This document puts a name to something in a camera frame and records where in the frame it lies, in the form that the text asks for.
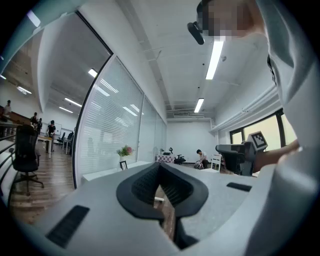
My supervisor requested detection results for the table with checkered cloth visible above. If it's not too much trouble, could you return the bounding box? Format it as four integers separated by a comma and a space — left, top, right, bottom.
155, 154, 176, 164

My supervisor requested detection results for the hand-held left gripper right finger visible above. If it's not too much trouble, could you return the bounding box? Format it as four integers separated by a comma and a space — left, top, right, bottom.
159, 162, 260, 250

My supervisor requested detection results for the black head mount strap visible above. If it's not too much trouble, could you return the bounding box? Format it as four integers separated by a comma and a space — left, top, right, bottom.
196, 0, 210, 25

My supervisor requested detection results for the small white desk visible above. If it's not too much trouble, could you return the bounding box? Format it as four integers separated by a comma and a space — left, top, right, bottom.
36, 134, 55, 160

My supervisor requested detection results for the white wooden chair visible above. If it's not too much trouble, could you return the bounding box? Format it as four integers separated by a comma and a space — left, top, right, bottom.
210, 153, 223, 174

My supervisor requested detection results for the pink and white flower bouquet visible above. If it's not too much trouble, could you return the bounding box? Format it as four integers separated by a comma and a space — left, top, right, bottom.
116, 144, 135, 158

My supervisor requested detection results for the long ceiling light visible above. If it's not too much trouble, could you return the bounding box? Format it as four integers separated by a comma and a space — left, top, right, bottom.
193, 97, 205, 114
205, 40, 225, 81

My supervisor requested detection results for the black office chair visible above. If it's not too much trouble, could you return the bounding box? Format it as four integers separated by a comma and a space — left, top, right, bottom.
12, 124, 45, 196

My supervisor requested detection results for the person's gray shirt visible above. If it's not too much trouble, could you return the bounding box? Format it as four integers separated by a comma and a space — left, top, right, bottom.
254, 0, 320, 151

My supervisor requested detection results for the glass wall with white blinds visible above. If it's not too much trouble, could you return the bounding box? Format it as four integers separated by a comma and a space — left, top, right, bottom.
79, 56, 168, 187

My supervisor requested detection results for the person's right forearm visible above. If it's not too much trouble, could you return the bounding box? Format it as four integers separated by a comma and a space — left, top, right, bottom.
253, 139, 303, 174

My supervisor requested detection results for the person's head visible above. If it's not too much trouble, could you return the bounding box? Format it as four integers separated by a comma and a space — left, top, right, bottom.
199, 0, 267, 42

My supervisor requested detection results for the dark framed window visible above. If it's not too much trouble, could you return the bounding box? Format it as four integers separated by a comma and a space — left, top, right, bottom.
229, 107, 299, 153

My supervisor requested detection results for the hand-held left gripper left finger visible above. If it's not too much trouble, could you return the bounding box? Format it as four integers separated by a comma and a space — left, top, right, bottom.
32, 161, 182, 256

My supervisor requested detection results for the black metal railing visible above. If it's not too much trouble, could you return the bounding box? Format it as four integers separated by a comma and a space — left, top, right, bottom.
0, 122, 22, 191

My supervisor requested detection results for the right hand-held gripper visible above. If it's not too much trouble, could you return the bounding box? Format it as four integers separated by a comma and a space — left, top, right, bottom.
215, 131, 269, 177

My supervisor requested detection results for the black head-mounted camera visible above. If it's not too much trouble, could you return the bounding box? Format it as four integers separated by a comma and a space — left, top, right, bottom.
186, 21, 206, 46

